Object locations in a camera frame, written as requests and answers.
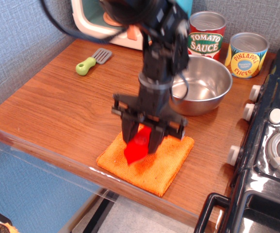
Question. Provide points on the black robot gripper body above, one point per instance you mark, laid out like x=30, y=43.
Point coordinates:
x=152, y=108

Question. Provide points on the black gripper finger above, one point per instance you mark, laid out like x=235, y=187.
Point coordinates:
x=156, y=137
x=129, y=128

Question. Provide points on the red chili pepper toy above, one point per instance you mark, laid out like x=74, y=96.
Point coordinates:
x=137, y=148

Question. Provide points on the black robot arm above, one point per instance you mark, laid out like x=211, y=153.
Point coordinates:
x=164, y=27

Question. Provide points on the steel pot bowl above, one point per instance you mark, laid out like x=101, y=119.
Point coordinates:
x=201, y=87

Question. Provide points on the orange folded cloth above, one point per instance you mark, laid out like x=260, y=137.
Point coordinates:
x=155, y=172

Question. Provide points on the white stove knob lower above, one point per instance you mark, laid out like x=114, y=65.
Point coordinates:
x=233, y=155

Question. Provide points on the white stove knob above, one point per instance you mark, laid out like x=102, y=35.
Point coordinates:
x=233, y=155
x=248, y=111
x=254, y=93

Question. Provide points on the white stove knob middle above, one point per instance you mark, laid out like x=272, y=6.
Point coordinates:
x=248, y=111

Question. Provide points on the tomato sauce can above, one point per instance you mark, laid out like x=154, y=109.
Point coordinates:
x=206, y=34

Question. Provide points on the white stove knob upper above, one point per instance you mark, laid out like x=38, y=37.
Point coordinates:
x=254, y=93

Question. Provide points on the teal toy microwave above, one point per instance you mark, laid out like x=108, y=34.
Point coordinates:
x=89, y=18

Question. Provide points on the pineapple slices can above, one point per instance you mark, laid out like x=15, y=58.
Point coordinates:
x=246, y=54

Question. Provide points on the black toy stove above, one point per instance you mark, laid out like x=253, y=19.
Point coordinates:
x=254, y=203

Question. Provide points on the green handled grey spatula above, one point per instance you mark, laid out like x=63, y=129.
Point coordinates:
x=100, y=57

